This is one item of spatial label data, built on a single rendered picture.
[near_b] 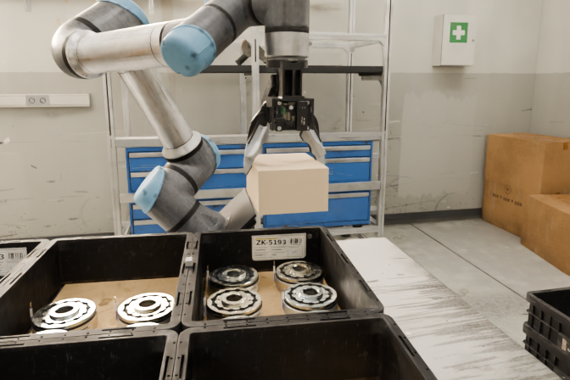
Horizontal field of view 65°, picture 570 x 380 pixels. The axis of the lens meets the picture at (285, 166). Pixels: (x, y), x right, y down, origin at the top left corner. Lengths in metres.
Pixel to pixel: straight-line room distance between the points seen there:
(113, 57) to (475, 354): 0.93
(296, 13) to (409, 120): 3.28
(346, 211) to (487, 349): 1.97
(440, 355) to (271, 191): 0.53
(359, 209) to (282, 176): 2.27
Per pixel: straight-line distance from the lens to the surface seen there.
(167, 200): 1.18
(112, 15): 1.08
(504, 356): 1.10
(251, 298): 0.87
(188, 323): 0.67
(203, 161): 1.24
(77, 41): 0.98
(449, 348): 1.09
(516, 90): 4.53
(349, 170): 2.90
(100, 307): 0.97
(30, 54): 3.68
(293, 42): 0.74
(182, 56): 0.71
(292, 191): 0.74
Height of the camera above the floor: 1.26
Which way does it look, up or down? 11 degrees down
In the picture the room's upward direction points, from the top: straight up
